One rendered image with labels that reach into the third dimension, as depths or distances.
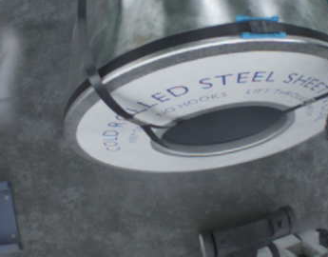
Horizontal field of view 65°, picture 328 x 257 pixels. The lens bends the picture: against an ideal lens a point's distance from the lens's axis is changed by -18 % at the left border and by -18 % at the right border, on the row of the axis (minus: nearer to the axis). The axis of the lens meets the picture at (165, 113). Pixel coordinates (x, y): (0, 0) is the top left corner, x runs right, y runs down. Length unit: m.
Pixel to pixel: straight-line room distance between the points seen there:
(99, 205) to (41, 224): 0.44
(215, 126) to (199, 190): 0.57
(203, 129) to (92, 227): 0.94
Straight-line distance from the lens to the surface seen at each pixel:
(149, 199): 1.86
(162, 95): 0.79
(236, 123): 1.43
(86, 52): 0.74
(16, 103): 2.34
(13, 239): 2.10
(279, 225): 1.74
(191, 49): 0.63
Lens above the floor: 1.84
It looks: 66 degrees down
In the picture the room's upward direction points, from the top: 1 degrees clockwise
